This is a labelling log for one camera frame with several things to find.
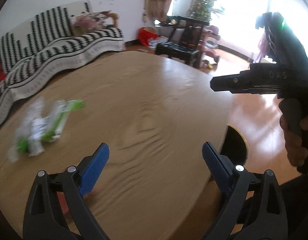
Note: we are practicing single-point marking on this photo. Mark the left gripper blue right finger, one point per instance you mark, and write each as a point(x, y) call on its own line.
point(233, 181)

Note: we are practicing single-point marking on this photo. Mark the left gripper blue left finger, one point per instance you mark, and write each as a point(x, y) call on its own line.
point(77, 181)

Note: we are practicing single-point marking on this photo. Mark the torn green white carton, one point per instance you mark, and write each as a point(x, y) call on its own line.
point(56, 119)

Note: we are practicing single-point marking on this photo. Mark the clear plastic bag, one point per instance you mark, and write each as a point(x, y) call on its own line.
point(27, 138)

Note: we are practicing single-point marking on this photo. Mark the person's right hand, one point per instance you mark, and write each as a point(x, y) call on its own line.
point(296, 153)

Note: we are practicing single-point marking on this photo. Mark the pink toy ride-on car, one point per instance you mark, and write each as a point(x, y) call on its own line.
point(209, 42)

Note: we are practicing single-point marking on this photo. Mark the green potted plant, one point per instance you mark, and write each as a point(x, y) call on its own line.
point(202, 10)

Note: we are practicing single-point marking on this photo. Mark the black wooden chair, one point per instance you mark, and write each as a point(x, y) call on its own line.
point(186, 49)

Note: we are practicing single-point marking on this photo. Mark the black white striped sofa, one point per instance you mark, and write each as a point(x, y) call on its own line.
point(41, 47)

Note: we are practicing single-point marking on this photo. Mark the red bag on floor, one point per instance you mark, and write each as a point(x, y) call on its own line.
point(145, 34)

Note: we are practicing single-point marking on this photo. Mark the pink floral pillow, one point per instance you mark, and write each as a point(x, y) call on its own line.
point(90, 21)

